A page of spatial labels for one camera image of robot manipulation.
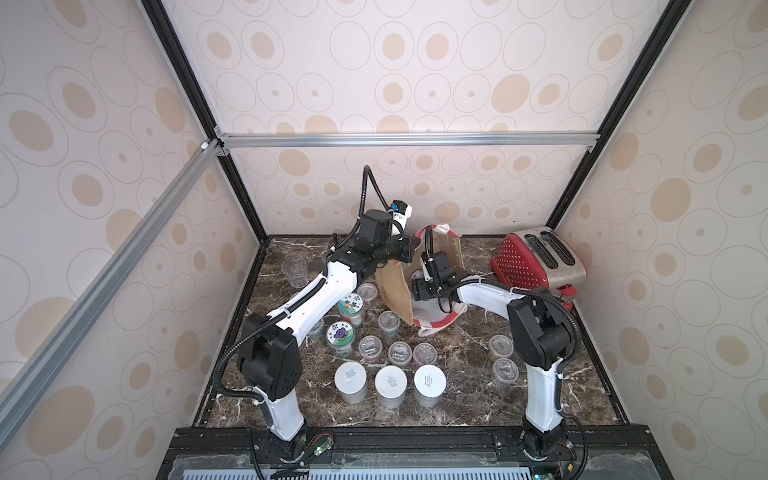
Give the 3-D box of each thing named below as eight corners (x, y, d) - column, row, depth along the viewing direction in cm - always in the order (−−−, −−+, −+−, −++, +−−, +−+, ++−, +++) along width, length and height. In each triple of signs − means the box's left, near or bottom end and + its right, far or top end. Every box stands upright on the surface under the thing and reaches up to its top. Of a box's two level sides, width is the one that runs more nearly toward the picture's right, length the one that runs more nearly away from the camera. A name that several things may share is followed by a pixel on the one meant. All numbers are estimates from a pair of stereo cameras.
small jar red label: (359, 363, 89) (357, 355, 84) (360, 344, 93) (359, 335, 88) (382, 363, 89) (381, 355, 84) (382, 344, 93) (382, 335, 88)
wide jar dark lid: (413, 407, 82) (416, 396, 74) (412, 377, 87) (414, 364, 79) (442, 407, 82) (448, 396, 74) (439, 377, 87) (444, 364, 79)
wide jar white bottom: (375, 408, 81) (373, 397, 74) (376, 378, 87) (375, 365, 79) (406, 408, 81) (408, 397, 74) (405, 378, 87) (406, 365, 79)
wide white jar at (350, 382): (337, 403, 82) (332, 392, 74) (340, 374, 87) (336, 361, 80) (366, 403, 82) (364, 392, 74) (368, 374, 87) (366, 361, 80)
